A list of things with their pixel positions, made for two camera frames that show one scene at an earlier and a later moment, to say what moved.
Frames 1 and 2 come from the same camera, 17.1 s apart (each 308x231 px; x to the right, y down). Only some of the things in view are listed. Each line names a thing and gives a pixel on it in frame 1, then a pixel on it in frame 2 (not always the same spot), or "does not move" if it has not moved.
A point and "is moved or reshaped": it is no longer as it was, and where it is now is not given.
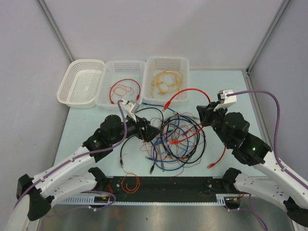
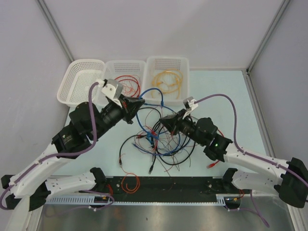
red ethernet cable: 173,141 is moved or reshaped
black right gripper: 206,112 to 173,123
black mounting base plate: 163,188 does not move
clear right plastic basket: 163,77 does not move
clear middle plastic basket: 121,80 does not move
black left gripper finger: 151,131 to 133,104
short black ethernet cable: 153,108 to 154,154
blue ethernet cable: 153,157 to 143,129
